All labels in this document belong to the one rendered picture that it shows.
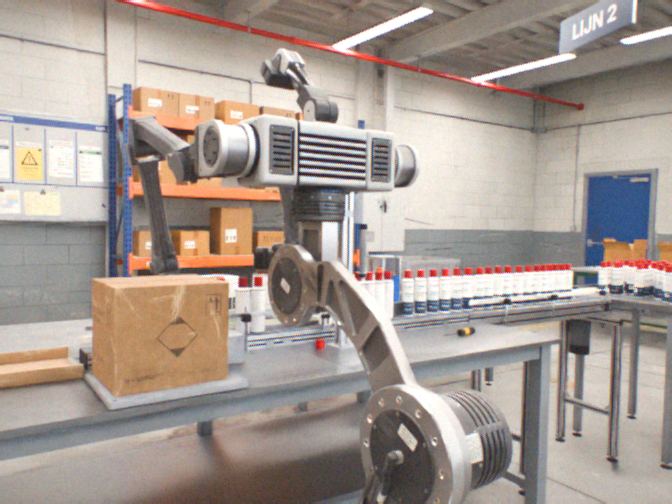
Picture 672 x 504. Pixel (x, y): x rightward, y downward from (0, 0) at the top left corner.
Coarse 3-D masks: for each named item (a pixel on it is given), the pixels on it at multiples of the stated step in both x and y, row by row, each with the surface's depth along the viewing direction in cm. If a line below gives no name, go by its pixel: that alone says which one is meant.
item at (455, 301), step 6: (456, 270) 260; (456, 276) 260; (456, 282) 259; (450, 288) 262; (456, 288) 259; (450, 294) 262; (456, 294) 260; (450, 300) 262; (456, 300) 260; (450, 306) 262; (456, 306) 260; (456, 312) 260
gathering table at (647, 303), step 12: (612, 300) 325; (624, 300) 320; (636, 300) 321; (648, 300) 322; (636, 312) 378; (636, 324) 379; (636, 336) 379; (636, 348) 380; (576, 360) 347; (636, 360) 380; (576, 372) 347; (636, 372) 381; (576, 384) 348; (636, 384) 382; (576, 396) 348; (636, 396) 383; (576, 408) 348; (576, 420) 348; (576, 432) 350
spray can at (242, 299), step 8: (240, 280) 199; (240, 288) 199; (248, 288) 201; (240, 296) 199; (248, 296) 200; (240, 304) 199; (248, 304) 200; (240, 312) 199; (240, 320) 199; (240, 328) 199; (248, 328) 201
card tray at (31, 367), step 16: (16, 352) 174; (32, 352) 177; (48, 352) 179; (64, 352) 182; (0, 368) 169; (16, 368) 169; (32, 368) 169; (48, 368) 156; (64, 368) 159; (80, 368) 161; (0, 384) 150; (16, 384) 152; (32, 384) 154
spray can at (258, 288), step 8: (256, 280) 203; (256, 288) 203; (264, 288) 204; (256, 296) 202; (264, 296) 204; (256, 304) 202; (264, 304) 204; (256, 320) 203; (264, 320) 204; (256, 328) 203; (264, 328) 205
